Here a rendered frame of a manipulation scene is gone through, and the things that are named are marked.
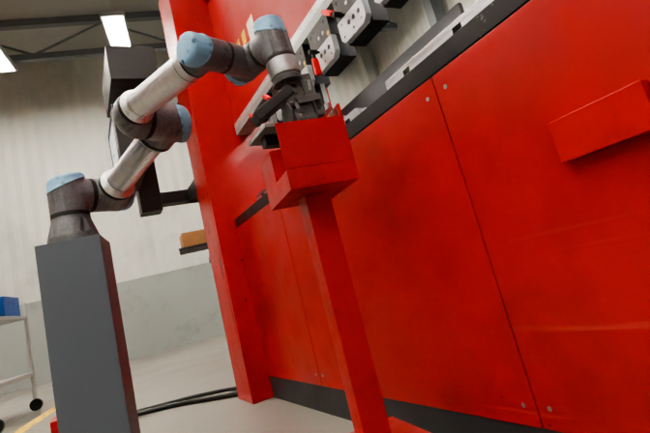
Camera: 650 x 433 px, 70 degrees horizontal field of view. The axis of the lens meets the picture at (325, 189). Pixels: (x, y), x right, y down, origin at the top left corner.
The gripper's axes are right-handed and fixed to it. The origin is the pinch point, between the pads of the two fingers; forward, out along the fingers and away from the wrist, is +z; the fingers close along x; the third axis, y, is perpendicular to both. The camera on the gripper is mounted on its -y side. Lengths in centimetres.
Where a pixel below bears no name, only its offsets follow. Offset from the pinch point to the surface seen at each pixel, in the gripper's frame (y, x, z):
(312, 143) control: 0.9, -4.9, -2.0
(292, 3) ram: 35, 50, -73
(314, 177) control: -1.2, -4.9, 5.4
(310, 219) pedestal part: -2.6, 2.2, 13.0
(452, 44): 28.8, -24.5, -10.0
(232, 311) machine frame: -7, 140, 30
